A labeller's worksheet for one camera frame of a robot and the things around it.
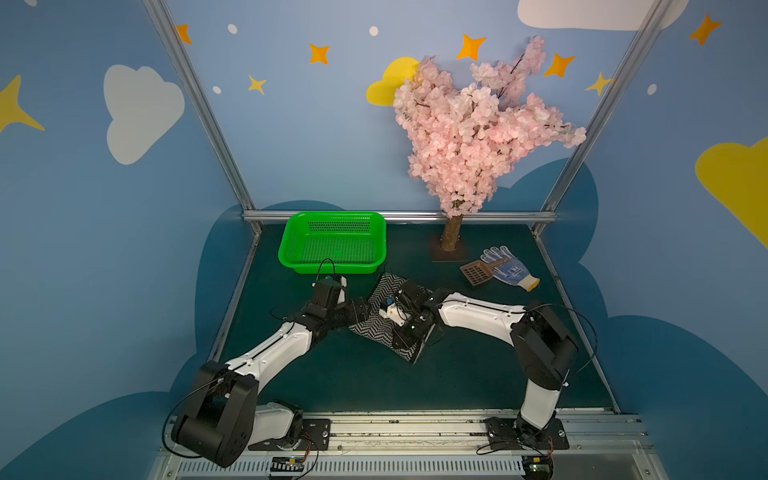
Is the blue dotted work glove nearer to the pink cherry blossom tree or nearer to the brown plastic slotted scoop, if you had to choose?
the brown plastic slotted scoop

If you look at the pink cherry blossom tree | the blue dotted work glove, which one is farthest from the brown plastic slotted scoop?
the pink cherry blossom tree

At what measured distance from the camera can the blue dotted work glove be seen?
107cm

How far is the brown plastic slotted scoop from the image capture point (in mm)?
1075

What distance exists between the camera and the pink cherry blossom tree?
660 millimetres

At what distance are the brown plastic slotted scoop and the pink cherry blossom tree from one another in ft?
1.20

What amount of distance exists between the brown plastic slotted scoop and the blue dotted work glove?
22 mm

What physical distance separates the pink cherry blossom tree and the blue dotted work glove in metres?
0.40
